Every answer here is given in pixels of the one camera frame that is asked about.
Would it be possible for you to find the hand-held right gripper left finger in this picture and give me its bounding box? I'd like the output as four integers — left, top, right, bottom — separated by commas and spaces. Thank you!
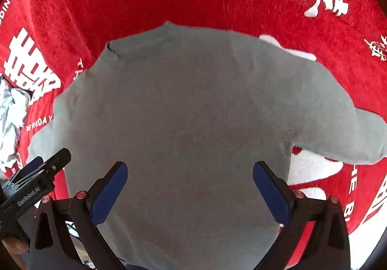
29, 161, 128, 270

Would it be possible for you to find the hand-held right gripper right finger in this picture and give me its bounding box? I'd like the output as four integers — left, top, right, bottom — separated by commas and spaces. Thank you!
252, 160, 353, 270

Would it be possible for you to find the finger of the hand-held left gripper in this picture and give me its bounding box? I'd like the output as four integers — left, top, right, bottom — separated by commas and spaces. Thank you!
9, 156, 45, 183
43, 148, 72, 175

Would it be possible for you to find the grey sweater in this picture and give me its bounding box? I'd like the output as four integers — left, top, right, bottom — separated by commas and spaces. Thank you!
29, 21, 387, 270

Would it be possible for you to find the person's left hand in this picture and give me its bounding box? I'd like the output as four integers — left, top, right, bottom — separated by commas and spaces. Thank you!
1, 238, 30, 260

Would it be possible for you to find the pale printed garment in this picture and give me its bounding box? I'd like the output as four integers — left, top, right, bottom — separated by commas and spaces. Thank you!
0, 73, 32, 172

